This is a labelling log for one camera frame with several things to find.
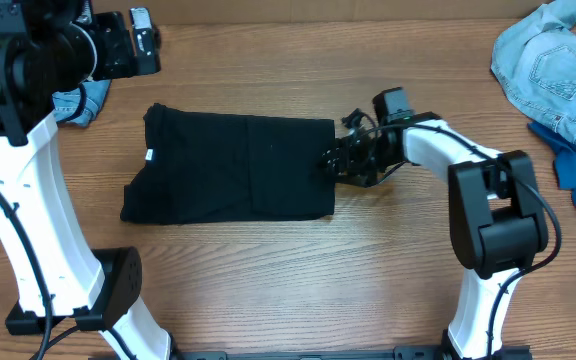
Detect black t-shirt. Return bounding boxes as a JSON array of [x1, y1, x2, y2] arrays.
[[120, 103, 335, 225]]

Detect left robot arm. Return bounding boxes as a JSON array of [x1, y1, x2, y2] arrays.
[[0, 1, 179, 359]]

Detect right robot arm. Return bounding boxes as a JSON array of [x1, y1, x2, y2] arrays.
[[318, 87, 548, 360]]

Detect folded blue jeans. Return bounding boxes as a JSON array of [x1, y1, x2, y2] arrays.
[[52, 80, 112, 128]]

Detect light blue denim jeans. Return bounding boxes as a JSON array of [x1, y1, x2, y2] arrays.
[[491, 0, 576, 145]]

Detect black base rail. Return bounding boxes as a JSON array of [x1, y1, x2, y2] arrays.
[[172, 344, 533, 360]]

